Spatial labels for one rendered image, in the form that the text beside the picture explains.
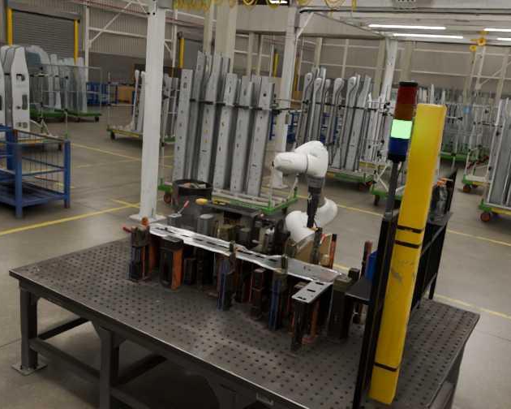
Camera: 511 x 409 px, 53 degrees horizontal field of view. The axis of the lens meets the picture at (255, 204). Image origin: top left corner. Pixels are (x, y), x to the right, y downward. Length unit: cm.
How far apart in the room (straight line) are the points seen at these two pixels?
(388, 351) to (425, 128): 96
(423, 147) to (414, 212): 26
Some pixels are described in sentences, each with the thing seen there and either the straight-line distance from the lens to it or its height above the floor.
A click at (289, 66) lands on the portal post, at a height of 223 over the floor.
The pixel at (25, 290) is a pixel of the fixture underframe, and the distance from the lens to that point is 366.
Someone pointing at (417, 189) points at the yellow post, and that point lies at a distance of 215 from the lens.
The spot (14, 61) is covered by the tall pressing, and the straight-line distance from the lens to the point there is 1182.
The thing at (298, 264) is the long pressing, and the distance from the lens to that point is 305.
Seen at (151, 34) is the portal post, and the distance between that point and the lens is 691.
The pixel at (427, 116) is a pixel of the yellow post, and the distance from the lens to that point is 212.
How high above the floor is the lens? 205
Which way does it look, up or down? 14 degrees down
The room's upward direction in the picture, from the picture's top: 6 degrees clockwise
